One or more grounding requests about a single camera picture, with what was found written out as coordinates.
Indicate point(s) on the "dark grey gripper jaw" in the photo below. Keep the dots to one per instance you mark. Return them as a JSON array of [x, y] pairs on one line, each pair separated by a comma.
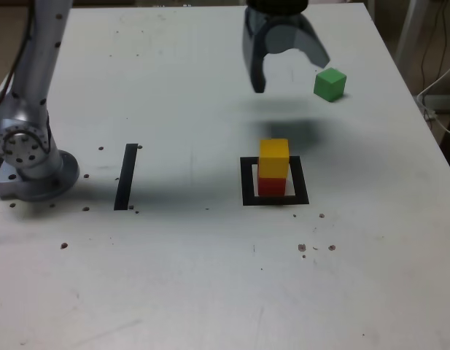
[[253, 62]]

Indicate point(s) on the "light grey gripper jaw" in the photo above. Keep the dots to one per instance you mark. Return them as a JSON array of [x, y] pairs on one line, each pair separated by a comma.
[[283, 38]]

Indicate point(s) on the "green cube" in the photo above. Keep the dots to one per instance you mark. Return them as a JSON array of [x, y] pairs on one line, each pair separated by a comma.
[[328, 85]]

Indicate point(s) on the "yellow cube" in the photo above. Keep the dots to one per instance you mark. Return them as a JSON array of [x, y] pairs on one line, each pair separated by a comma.
[[274, 160]]

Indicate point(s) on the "red cube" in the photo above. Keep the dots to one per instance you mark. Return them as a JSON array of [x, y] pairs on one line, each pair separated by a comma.
[[272, 186]]

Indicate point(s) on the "black tape square outline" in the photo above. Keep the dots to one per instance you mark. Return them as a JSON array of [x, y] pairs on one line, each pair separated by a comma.
[[246, 182]]

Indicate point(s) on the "black tape strip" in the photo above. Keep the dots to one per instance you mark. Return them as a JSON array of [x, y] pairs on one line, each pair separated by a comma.
[[125, 178]]

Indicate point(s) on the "white frame leg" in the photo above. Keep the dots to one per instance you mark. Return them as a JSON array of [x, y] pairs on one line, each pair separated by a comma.
[[410, 25]]

